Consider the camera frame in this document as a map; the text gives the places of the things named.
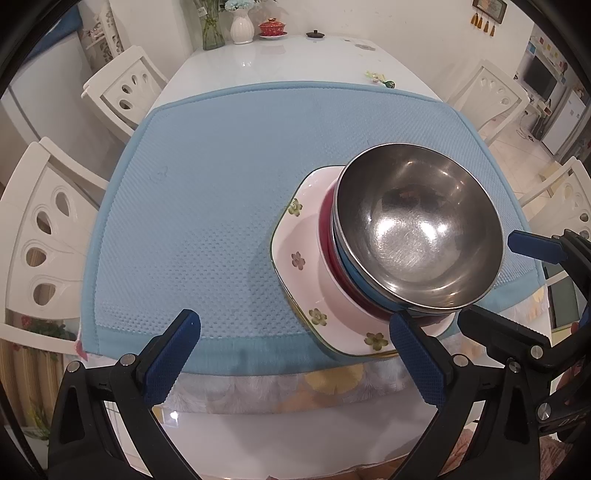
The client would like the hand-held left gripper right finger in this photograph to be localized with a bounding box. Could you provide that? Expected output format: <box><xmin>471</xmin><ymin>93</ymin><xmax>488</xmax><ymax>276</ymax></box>
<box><xmin>389</xmin><ymin>310</ymin><xmax>546</xmax><ymax>480</ymax></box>

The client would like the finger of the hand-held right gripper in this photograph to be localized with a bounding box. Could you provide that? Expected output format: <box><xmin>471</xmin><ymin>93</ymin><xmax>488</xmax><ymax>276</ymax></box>
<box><xmin>507</xmin><ymin>230</ymin><xmax>591</xmax><ymax>288</ymax></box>
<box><xmin>456</xmin><ymin>306</ymin><xmax>553</xmax><ymax>371</ymax></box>

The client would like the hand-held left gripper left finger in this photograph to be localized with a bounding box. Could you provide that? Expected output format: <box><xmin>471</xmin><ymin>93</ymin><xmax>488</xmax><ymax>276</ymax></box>
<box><xmin>48</xmin><ymin>308</ymin><xmax>202</xmax><ymax>480</ymax></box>

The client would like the blue steel bowl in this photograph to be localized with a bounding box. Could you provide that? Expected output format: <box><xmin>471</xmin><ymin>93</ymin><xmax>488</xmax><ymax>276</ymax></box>
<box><xmin>332</xmin><ymin>143</ymin><xmax>505</xmax><ymax>320</ymax></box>

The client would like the magenta steel bowl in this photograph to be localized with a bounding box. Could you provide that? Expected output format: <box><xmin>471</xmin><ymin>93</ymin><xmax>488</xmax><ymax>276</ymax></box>
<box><xmin>315</xmin><ymin>187</ymin><xmax>398</xmax><ymax>325</ymax></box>

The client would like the hexagonal tree print plate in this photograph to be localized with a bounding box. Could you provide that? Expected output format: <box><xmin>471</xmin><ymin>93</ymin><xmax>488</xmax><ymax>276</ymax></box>
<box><xmin>268</xmin><ymin>165</ymin><xmax>459</xmax><ymax>358</ymax></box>

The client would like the pink fuzzy garment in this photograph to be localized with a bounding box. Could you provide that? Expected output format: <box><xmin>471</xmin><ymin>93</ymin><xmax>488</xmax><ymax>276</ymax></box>
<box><xmin>538</xmin><ymin>434</ymin><xmax>591</xmax><ymax>480</ymax></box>

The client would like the dark rectangular box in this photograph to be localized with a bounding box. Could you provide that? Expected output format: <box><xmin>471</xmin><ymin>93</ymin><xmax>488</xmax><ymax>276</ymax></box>
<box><xmin>549</xmin><ymin>271</ymin><xmax>579</xmax><ymax>330</ymax></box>

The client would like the white cutout chair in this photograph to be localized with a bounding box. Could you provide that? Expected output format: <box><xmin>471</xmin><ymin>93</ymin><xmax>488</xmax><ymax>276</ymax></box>
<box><xmin>81</xmin><ymin>45</ymin><xmax>169</xmax><ymax>145</ymax></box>
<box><xmin>0</xmin><ymin>136</ymin><xmax>110</xmax><ymax>366</ymax></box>
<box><xmin>517</xmin><ymin>155</ymin><xmax>591</xmax><ymax>241</ymax></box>
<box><xmin>443</xmin><ymin>58</ymin><xmax>532</xmax><ymax>145</ymax></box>

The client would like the floral tablecloth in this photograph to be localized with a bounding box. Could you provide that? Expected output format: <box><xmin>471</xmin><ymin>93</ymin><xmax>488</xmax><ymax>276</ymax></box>
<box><xmin>76</xmin><ymin>277</ymin><xmax>552</xmax><ymax>416</ymax></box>

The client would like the white cabinet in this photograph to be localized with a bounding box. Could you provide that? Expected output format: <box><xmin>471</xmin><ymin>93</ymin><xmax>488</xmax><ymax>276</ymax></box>
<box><xmin>540</xmin><ymin>90</ymin><xmax>588</xmax><ymax>162</ymax></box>

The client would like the beige striped rug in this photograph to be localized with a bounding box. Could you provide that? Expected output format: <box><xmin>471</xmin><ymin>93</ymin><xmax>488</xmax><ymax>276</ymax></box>
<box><xmin>8</xmin><ymin>344</ymin><xmax>64</xmax><ymax>417</ymax></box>

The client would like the blue textured table mat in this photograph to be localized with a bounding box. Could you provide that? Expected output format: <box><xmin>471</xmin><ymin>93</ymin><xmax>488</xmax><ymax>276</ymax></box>
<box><xmin>78</xmin><ymin>80</ymin><xmax>548</xmax><ymax>376</ymax></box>

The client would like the black television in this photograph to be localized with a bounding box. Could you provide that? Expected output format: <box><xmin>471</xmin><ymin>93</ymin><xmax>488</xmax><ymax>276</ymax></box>
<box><xmin>524</xmin><ymin>55</ymin><xmax>559</xmax><ymax>100</ymax></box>

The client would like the small green wrapped candy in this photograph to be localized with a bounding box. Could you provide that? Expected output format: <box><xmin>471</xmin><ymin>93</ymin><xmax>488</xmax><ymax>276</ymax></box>
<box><xmin>364</xmin><ymin>69</ymin><xmax>398</xmax><ymax>90</ymax></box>

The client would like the white refrigerator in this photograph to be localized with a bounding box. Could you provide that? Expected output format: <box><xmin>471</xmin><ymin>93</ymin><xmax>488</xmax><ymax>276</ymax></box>
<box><xmin>7</xmin><ymin>28</ymin><xmax>100</xmax><ymax>155</ymax></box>

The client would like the glass vase with green stems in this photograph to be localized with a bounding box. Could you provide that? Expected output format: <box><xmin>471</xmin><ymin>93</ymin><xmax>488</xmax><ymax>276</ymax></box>
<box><xmin>200</xmin><ymin>0</ymin><xmax>227</xmax><ymax>51</ymax></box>

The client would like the white ornate shelf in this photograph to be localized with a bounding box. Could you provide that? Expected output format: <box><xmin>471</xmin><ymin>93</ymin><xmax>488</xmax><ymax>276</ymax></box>
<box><xmin>81</xmin><ymin>0</ymin><xmax>117</xmax><ymax>62</ymax></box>

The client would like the white ribbed vase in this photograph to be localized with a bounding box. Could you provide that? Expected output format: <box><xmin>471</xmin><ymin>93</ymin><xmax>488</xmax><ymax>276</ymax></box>
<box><xmin>229</xmin><ymin>9</ymin><xmax>256</xmax><ymax>45</ymax></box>

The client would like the red lidded teacup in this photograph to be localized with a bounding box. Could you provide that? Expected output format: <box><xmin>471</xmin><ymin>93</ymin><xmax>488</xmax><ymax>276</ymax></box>
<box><xmin>257</xmin><ymin>17</ymin><xmax>288</xmax><ymax>40</ymax></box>

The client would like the blue cloth with pink print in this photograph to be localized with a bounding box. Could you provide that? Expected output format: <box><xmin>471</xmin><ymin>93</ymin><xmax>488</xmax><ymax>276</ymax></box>
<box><xmin>59</xmin><ymin>8</ymin><xmax>82</xmax><ymax>48</ymax></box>

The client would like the framed wall hanging with tassels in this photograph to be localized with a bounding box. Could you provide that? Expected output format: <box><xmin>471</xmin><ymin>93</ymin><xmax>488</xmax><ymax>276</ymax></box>
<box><xmin>471</xmin><ymin>0</ymin><xmax>507</xmax><ymax>37</ymax></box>

